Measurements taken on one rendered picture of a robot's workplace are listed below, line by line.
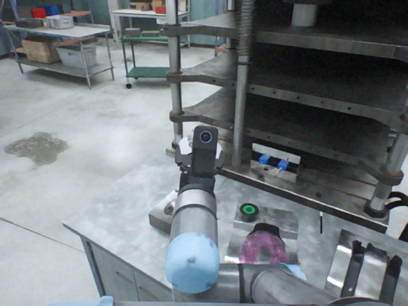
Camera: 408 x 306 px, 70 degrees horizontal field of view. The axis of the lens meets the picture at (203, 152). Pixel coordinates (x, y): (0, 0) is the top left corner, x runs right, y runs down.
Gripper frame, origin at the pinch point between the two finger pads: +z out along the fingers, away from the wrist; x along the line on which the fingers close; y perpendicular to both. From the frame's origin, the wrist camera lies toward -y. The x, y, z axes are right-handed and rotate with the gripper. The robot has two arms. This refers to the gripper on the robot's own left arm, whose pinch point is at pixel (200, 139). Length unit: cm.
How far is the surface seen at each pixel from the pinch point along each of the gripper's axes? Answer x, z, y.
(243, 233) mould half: 24, 25, 55
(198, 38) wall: -12, 737, 113
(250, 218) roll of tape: 26, 27, 48
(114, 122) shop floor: -107, 298, 156
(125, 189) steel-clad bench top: -33, 61, 69
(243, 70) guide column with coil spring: 20, 83, 5
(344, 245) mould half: 58, 14, 44
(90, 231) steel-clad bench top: -41, 31, 71
